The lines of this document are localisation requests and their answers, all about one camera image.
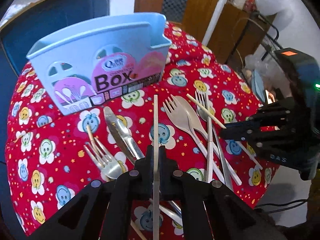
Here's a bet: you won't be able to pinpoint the wooden door with glass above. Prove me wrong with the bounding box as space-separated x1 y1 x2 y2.
134 0 218 41

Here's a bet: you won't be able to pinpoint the beige plastic fork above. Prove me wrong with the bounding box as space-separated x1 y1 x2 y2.
162 96 226 184

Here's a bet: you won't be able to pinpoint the wooden chopstick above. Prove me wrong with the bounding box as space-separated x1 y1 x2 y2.
186 93 263 170
86 125 147 240

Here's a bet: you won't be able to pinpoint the red smiley-flower tablecloth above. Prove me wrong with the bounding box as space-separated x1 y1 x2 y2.
5 23 279 239

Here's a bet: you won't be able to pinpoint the long steel fork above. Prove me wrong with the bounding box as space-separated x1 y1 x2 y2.
195 91 233 191

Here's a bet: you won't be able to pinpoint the steel table knife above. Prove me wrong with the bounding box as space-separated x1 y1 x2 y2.
103 106 182 217

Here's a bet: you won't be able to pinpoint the blue kitchen cabinets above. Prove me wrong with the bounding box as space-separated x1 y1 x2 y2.
0 0 113 75

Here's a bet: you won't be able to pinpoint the beige plastic spoon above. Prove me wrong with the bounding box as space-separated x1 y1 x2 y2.
172 96 242 186

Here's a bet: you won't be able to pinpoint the light blue utensil box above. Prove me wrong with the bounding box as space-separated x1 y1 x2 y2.
27 12 171 115

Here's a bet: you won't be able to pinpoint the small steel fork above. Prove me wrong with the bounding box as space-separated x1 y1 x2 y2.
83 137 183 227

